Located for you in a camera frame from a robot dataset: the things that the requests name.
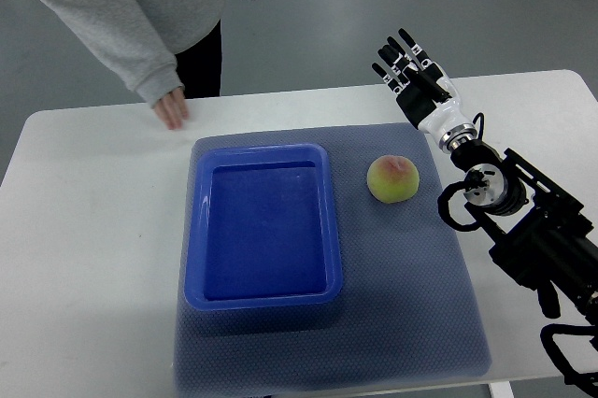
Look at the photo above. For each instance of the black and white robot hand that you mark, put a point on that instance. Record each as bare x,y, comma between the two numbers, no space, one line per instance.
424,92

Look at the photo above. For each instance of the person's bare hand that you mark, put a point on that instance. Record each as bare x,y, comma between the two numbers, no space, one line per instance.
172,109

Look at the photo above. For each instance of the green-red peach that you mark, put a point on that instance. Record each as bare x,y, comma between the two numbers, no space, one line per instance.
392,179

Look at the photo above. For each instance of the grey sweatshirt forearm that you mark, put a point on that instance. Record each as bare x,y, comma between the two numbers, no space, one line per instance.
120,36

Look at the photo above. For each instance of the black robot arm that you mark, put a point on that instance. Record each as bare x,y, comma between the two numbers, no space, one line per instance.
539,234

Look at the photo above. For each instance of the blue plastic tray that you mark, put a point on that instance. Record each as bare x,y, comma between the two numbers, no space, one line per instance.
263,229

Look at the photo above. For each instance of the blue-grey textured mat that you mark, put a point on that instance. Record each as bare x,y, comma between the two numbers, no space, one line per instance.
406,310

